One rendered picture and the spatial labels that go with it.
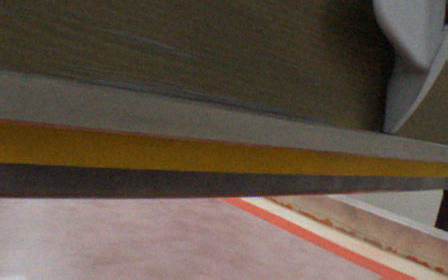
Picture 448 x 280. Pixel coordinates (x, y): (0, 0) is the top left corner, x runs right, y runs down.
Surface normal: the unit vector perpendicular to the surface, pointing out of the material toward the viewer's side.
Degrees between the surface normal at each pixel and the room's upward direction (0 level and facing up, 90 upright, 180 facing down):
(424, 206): 90
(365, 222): 90
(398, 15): 83
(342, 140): 90
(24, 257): 0
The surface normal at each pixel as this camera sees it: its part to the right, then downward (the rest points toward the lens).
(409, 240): -0.74, -0.10
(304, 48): 0.63, 0.19
